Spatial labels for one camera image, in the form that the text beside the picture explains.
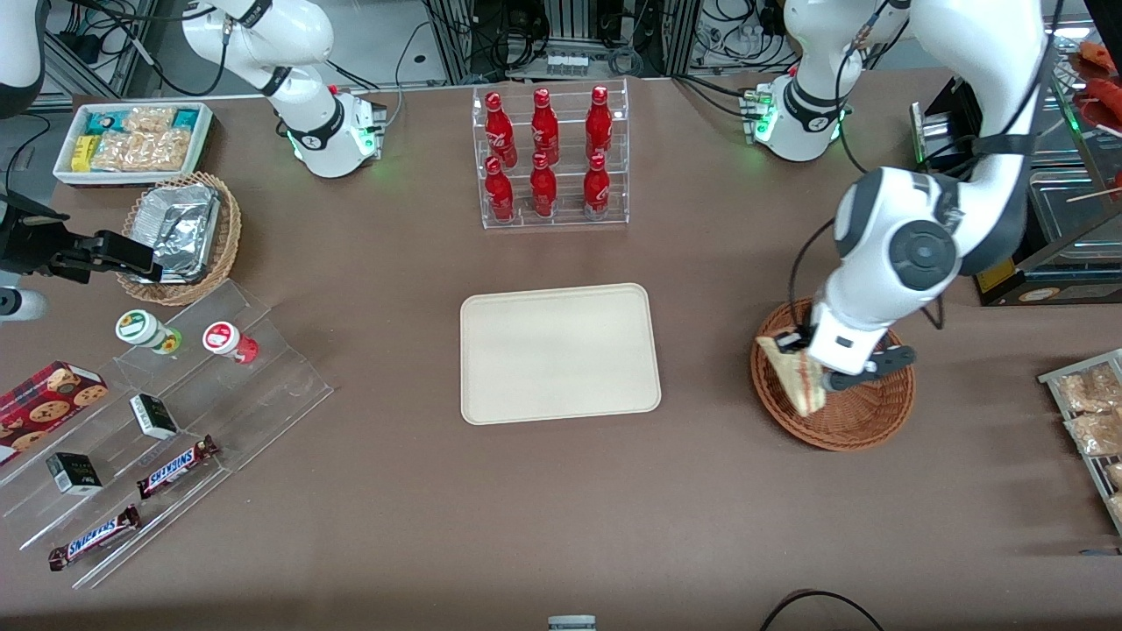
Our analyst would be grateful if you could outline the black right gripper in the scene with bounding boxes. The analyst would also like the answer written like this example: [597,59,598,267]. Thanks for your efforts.
[0,195,165,284]

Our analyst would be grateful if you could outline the triangular sandwich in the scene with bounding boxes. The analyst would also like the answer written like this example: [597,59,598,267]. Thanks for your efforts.
[756,333,827,418]

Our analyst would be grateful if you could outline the brown wicker basket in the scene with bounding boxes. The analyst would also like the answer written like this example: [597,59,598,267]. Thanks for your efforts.
[750,298,916,452]

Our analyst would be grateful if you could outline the light wicker basket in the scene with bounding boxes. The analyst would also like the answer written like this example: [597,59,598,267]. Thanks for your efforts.
[117,171,242,308]

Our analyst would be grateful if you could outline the beige plastic tray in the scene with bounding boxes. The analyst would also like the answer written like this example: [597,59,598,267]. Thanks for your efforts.
[459,282,663,427]

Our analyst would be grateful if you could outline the tray of packaged crackers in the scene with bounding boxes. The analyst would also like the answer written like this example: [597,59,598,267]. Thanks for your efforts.
[1039,349,1122,535]

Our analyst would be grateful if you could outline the aluminium foil container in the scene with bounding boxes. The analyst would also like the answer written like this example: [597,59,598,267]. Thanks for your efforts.
[131,182,223,284]

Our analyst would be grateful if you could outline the green label yogurt cup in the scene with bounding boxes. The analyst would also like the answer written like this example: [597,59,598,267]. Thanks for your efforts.
[115,309,183,356]

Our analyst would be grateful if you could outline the white rectangular snack bin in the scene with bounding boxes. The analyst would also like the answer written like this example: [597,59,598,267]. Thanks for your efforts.
[53,101,215,188]

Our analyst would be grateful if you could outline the large clear cracker bag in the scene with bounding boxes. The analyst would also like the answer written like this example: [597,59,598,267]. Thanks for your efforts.
[90,130,193,173]

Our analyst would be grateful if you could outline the red label yogurt cup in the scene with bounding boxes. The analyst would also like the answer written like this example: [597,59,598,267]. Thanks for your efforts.
[202,322,260,365]

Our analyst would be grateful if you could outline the small clear cracker bag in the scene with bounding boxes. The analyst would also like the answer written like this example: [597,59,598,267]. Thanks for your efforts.
[123,105,177,133]

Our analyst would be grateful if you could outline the red cookie box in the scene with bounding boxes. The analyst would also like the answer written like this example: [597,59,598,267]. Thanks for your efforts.
[0,360,110,466]

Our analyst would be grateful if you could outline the small black box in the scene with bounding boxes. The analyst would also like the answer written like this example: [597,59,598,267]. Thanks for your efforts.
[130,393,180,441]
[46,452,103,497]

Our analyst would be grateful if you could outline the clear acrylic step display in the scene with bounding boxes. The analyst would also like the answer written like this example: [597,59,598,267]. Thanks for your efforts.
[0,279,335,590]

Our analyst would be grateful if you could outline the black food warmer machine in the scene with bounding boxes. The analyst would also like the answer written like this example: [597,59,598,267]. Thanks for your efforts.
[910,16,1122,308]

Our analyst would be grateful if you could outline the snickers chocolate bar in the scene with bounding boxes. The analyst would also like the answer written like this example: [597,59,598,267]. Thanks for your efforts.
[136,435,220,500]
[48,504,142,572]

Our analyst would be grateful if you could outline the red cola bottle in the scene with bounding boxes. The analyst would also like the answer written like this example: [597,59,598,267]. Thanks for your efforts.
[585,84,614,163]
[484,156,516,223]
[530,87,561,166]
[529,152,559,218]
[582,152,612,220]
[484,90,519,169]

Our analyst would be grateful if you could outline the clear acrylic bottle rack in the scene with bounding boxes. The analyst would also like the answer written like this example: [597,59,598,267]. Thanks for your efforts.
[471,77,630,230]

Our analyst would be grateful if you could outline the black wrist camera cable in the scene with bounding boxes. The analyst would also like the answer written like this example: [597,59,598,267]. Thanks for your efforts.
[788,216,839,334]

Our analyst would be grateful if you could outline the black cable loop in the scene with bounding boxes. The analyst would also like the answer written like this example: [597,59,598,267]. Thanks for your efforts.
[758,590,886,631]

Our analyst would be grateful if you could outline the black base cable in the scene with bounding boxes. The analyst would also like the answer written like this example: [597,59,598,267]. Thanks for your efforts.
[329,18,458,129]

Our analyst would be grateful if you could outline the aluminium frame rack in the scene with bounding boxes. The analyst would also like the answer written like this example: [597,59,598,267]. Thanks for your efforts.
[421,0,702,85]

